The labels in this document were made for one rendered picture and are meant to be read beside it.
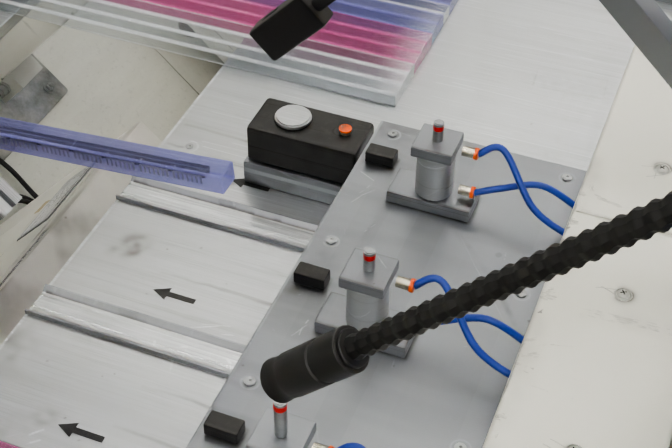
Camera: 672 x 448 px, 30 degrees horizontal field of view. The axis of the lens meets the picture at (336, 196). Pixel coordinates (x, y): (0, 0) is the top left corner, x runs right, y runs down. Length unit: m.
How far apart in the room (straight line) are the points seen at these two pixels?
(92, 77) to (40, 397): 1.50
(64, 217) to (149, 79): 1.02
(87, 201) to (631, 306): 0.73
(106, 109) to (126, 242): 1.38
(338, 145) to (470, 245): 0.13
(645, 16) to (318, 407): 0.24
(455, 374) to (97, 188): 0.71
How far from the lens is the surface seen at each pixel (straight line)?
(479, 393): 0.63
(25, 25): 1.88
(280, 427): 0.55
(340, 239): 0.71
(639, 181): 0.73
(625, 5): 0.61
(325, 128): 0.80
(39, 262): 1.22
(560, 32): 0.99
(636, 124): 0.78
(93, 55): 2.21
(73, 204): 1.27
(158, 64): 2.28
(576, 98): 0.92
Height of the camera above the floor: 1.62
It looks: 42 degrees down
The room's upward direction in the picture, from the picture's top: 61 degrees clockwise
